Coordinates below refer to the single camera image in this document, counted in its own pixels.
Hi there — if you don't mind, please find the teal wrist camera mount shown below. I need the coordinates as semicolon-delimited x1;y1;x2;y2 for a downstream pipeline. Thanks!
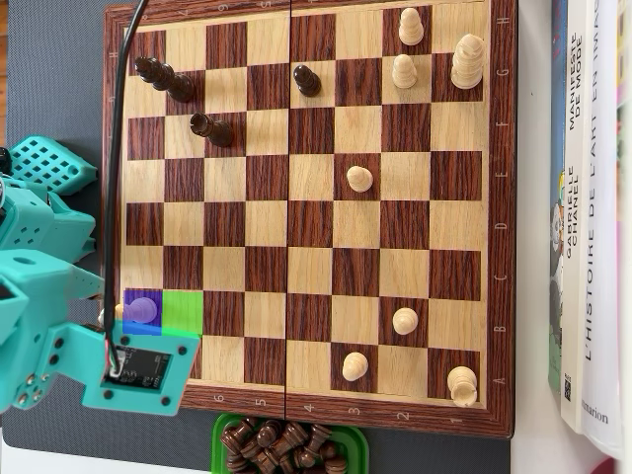
9;323;202;416

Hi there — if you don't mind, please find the dark grey table mat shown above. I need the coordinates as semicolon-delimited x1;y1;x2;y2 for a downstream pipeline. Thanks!
0;0;513;474

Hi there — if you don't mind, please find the tall light wooden chess piece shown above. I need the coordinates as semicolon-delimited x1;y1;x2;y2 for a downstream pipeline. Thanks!
98;295;159;326

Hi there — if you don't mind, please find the wooden folding chessboard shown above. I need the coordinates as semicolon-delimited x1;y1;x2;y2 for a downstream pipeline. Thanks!
97;0;517;441

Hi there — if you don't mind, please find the green plastic container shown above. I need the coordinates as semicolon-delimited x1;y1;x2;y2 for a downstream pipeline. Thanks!
210;412;370;474

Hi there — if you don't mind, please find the black camera cable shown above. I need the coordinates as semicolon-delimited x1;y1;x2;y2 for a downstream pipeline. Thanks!
101;0;149;380

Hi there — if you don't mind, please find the dark chess pawn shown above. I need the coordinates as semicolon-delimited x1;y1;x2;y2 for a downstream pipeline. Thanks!
292;63;323;98

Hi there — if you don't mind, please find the light wooden chess rook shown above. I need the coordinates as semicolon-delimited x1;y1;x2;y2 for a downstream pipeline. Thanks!
446;364;479;408

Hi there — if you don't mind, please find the white Gabrielle Chanel book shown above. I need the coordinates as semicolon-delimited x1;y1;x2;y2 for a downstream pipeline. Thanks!
560;0;599;435

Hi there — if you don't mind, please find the book with coloured page edge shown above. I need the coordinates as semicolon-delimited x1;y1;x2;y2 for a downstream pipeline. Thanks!
614;0;632;460

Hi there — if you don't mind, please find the illustrated comic book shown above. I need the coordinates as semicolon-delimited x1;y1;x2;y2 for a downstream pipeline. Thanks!
547;0;570;396

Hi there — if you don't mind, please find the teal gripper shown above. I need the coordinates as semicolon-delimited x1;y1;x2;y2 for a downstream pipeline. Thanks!
0;249;119;411

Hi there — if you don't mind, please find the white art history book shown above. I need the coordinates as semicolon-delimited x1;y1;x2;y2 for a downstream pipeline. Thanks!
580;0;624;460

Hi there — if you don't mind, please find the dark chess rook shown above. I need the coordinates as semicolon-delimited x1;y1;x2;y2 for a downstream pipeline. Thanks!
189;112;234;148

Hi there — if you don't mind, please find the light wooden chess pawn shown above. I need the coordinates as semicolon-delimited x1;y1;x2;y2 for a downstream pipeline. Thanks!
346;165;374;194
342;351;369;382
392;307;420;335
392;52;419;90
398;7;425;46

